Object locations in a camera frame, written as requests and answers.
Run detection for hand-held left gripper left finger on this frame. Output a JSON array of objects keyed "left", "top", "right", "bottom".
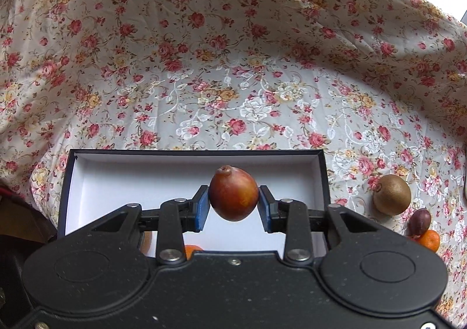
[{"left": 84, "top": 185, "right": 210, "bottom": 266}]

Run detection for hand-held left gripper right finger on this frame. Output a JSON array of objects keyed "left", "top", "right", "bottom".
[{"left": 258, "top": 185, "right": 382, "bottom": 266}]

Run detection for red-brown oval fruit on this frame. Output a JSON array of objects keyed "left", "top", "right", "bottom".
[{"left": 209, "top": 165, "right": 259, "bottom": 222}]

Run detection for black box white interior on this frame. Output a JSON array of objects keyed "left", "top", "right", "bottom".
[{"left": 57, "top": 148, "right": 332, "bottom": 257}]

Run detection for small mandarin orange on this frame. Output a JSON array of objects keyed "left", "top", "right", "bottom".
[
  {"left": 184, "top": 244, "right": 204, "bottom": 260},
  {"left": 414, "top": 229, "right": 441, "bottom": 253}
]

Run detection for brown kiwi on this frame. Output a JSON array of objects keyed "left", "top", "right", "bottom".
[{"left": 372, "top": 174, "right": 412, "bottom": 216}]

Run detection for dark purple plum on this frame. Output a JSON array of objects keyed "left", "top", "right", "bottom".
[{"left": 407, "top": 208, "right": 432, "bottom": 236}]

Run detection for floral tablecloth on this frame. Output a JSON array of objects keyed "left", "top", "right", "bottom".
[{"left": 0, "top": 0, "right": 467, "bottom": 328}]

